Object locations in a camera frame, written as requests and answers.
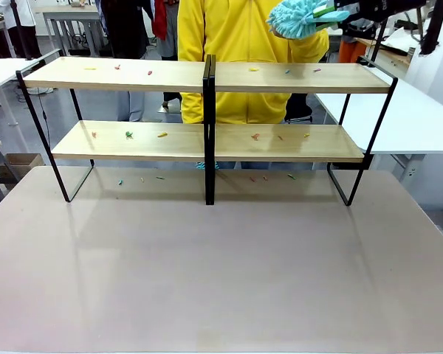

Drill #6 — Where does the person in orange top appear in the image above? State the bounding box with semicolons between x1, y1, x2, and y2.
338;38;366;63

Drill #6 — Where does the black tripod pole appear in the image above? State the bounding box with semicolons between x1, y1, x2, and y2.
10;0;35;62

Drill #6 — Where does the person in black clothing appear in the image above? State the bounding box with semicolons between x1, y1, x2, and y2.
100;0;151;122

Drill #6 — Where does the cardboard box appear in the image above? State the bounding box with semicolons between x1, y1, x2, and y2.
0;153;46;191

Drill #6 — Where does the grey background table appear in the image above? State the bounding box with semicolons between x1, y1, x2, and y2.
35;4;105;57

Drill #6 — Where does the large white side table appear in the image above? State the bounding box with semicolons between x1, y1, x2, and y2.
315;75;443;207

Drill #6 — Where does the person in yellow jacket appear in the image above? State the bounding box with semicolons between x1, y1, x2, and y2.
176;0;330;171

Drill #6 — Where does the person in white coat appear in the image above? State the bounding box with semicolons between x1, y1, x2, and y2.
0;0;42;60

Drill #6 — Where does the black cable conduit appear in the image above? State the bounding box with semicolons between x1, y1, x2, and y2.
419;0;443;56

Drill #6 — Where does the wooden background workbench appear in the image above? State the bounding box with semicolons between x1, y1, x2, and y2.
348;25;424;79

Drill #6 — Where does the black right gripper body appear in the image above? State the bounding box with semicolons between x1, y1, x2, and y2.
334;0;429;24

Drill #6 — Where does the person with red jacket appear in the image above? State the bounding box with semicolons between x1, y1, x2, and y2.
151;0;181;111

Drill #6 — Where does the small white side table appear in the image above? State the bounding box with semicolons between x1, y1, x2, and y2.
0;57;48;126

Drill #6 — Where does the person's left forearm yellow sleeve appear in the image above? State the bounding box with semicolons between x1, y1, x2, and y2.
280;31;330;63

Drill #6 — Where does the teal chenille duster mitt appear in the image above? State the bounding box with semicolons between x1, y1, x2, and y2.
266;0;351;40

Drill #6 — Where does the black stand pole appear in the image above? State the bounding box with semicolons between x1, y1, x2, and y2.
368;17;389;69

